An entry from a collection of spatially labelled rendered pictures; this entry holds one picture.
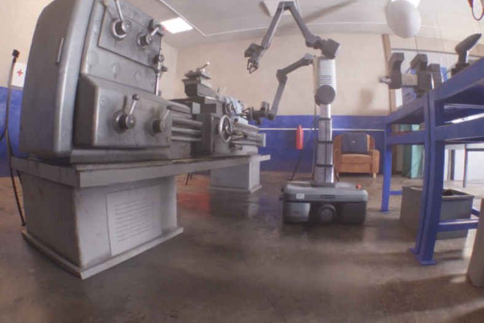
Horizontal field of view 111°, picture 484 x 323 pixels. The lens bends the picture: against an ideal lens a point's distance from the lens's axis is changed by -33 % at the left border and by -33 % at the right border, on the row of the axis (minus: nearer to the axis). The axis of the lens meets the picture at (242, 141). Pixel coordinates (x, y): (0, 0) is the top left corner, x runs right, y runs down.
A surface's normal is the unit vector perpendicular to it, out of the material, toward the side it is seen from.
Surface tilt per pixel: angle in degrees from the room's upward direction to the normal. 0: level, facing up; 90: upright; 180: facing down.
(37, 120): 90
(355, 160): 90
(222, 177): 90
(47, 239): 90
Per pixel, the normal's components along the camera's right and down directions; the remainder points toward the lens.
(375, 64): -0.33, -0.03
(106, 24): 0.94, 0.01
